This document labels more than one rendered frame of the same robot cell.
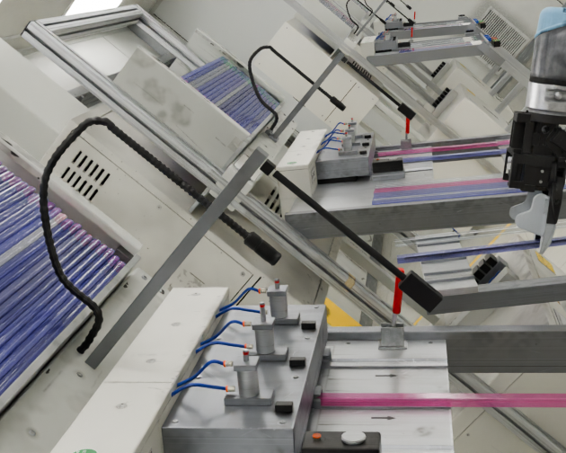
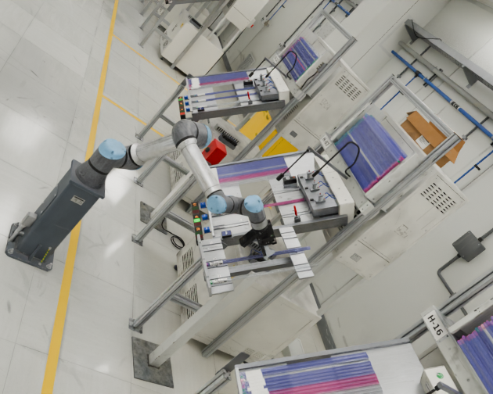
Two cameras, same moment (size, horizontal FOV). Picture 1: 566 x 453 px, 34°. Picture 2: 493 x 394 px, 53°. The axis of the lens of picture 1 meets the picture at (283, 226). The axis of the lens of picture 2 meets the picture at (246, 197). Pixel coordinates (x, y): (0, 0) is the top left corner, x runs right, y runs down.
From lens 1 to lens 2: 3.33 m
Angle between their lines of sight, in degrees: 126
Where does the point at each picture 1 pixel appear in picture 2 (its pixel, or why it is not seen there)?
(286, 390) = (304, 181)
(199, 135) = (476, 321)
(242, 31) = not seen: outside the picture
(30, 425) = (339, 162)
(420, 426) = (281, 198)
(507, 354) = not seen: hidden behind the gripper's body
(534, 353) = not seen: hidden behind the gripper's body
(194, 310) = (339, 194)
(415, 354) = (290, 219)
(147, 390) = (325, 170)
